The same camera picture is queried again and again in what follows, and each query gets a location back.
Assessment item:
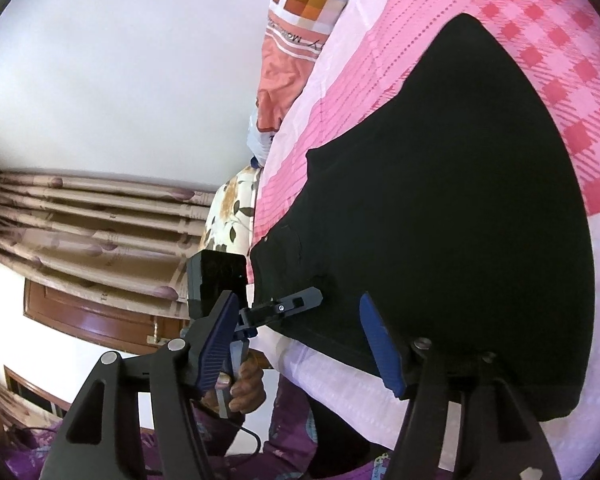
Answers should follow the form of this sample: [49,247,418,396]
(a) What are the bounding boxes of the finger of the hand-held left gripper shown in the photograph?
[239,286,325,330]

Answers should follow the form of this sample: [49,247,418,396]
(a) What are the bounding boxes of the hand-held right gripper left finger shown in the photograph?
[40,290,241,480]

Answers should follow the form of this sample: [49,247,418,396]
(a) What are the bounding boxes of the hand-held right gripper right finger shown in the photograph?
[358,291,563,480]

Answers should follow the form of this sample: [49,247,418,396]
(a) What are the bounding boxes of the black pants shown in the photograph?
[249,12,596,423]

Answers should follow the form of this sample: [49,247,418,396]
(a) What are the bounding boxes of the person's left hand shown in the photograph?
[200,356,267,417]

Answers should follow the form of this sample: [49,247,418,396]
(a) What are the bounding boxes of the floral pillow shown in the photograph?
[200,165,266,256]

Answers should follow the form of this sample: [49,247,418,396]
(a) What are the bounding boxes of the purple printed clothing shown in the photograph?
[0,375,396,480]

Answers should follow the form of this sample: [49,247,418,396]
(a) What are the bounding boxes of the brown wooden furniture panel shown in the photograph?
[22,277,191,356]

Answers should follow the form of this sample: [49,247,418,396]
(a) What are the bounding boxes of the white plastic bag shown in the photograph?
[247,110,276,166]

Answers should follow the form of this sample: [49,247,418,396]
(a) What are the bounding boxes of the beige floral curtain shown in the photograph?
[0,170,218,306]

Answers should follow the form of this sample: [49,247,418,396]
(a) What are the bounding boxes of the orange checked pillow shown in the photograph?
[255,0,376,136]

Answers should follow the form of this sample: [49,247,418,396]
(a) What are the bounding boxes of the pink plaid bed sheet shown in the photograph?
[252,0,600,480]

